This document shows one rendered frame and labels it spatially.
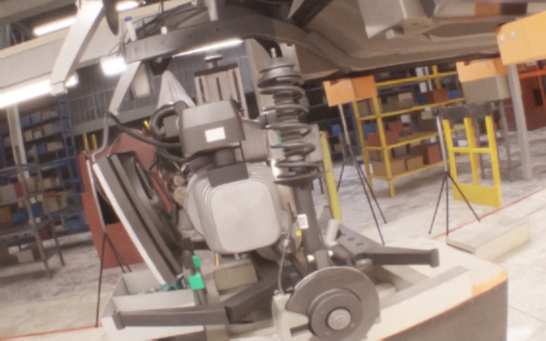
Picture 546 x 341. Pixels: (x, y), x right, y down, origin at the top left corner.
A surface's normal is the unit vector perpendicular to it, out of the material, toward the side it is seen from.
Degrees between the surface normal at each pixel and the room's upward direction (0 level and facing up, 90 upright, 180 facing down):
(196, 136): 90
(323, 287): 90
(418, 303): 90
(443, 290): 90
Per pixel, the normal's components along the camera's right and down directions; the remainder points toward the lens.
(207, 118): 0.18, -0.18
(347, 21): 0.13, 0.26
